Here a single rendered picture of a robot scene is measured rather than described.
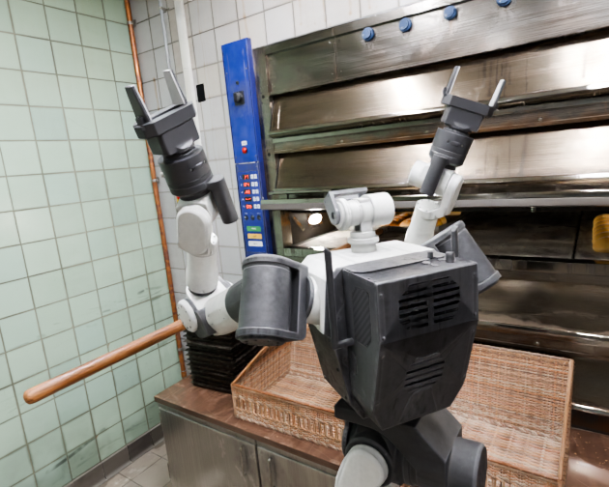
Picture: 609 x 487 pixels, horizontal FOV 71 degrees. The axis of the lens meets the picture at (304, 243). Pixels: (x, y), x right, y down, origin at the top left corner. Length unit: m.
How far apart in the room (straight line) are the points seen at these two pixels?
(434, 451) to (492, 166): 1.03
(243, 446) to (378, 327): 1.29
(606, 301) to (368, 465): 1.05
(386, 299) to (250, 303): 0.23
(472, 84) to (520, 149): 0.28
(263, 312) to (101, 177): 1.87
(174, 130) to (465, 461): 0.80
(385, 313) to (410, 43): 1.27
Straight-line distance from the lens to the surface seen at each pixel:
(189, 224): 0.85
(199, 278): 0.97
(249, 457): 1.90
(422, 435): 0.90
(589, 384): 1.82
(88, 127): 2.50
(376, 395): 0.76
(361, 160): 1.81
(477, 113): 1.10
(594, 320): 1.71
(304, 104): 1.96
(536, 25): 1.68
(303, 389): 2.00
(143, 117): 0.80
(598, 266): 1.67
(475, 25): 1.71
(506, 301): 1.73
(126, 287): 2.58
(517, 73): 1.65
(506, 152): 1.64
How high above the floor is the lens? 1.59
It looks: 11 degrees down
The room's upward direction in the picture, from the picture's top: 5 degrees counter-clockwise
